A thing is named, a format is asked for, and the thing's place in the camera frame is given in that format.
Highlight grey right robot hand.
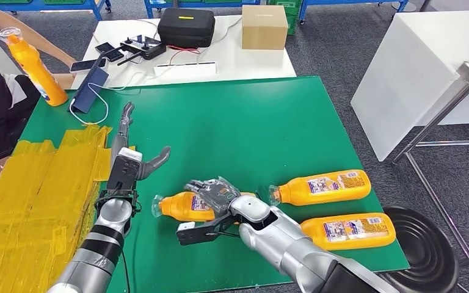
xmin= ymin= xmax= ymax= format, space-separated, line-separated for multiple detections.
xmin=184 ymin=176 xmax=244 ymax=221

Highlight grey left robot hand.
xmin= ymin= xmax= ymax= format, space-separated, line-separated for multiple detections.
xmin=110 ymin=101 xmax=172 ymax=183

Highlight person's left hand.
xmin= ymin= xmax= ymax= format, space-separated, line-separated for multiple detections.
xmin=58 ymin=56 xmax=78 ymax=71

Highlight orange bottle with blue logo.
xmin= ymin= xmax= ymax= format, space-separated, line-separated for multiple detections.
xmin=0 ymin=26 xmax=70 ymax=107

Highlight orange bottle with label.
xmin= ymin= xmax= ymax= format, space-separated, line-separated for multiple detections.
xmin=267 ymin=170 xmax=372 ymax=207
xmin=299 ymin=213 xmax=397 ymax=251
xmin=151 ymin=190 xmax=258 ymax=223

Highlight smartphone with pale screen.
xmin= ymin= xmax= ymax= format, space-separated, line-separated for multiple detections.
xmin=69 ymin=58 xmax=107 ymax=74

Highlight blue tablet cover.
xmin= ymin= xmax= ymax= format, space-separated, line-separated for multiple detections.
xmin=71 ymin=54 xmax=110 ymax=115

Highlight black remote controller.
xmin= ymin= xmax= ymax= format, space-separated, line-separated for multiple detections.
xmin=116 ymin=34 xmax=167 ymax=67

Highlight white power strip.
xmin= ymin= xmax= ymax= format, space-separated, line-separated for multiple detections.
xmin=153 ymin=61 xmax=218 ymax=79

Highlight green table board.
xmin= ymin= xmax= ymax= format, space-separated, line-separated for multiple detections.
xmin=18 ymin=76 xmax=410 ymax=293

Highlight blue metal rack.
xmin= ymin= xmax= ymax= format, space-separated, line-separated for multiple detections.
xmin=143 ymin=0 xmax=261 ymax=19

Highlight black carrying case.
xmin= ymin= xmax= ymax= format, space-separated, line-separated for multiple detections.
xmin=157 ymin=7 xmax=216 ymax=49

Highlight yellow tape sheet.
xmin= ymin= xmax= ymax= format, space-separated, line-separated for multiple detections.
xmin=0 ymin=125 xmax=114 ymax=293

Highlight cardboard box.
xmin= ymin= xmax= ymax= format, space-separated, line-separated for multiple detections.
xmin=241 ymin=4 xmax=289 ymax=51

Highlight green plastic crate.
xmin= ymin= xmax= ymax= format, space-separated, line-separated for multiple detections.
xmin=266 ymin=0 xmax=305 ymax=37

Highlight black round stool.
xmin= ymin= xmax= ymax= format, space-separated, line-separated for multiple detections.
xmin=374 ymin=205 xmax=460 ymax=293

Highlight large white table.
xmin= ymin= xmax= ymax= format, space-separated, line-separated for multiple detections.
xmin=351 ymin=10 xmax=469 ymax=162

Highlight white charging cable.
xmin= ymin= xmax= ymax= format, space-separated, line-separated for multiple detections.
xmin=68 ymin=70 xmax=156 ymax=126

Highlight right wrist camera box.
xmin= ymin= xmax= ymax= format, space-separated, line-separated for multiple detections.
xmin=175 ymin=214 xmax=235 ymax=247

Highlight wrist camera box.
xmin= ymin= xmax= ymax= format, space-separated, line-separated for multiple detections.
xmin=106 ymin=147 xmax=144 ymax=196
xmin=175 ymin=214 xmax=235 ymax=247

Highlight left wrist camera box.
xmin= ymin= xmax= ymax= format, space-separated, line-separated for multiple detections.
xmin=106 ymin=147 xmax=144 ymax=196

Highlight red cable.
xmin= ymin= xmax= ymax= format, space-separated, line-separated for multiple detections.
xmin=167 ymin=45 xmax=201 ymax=65

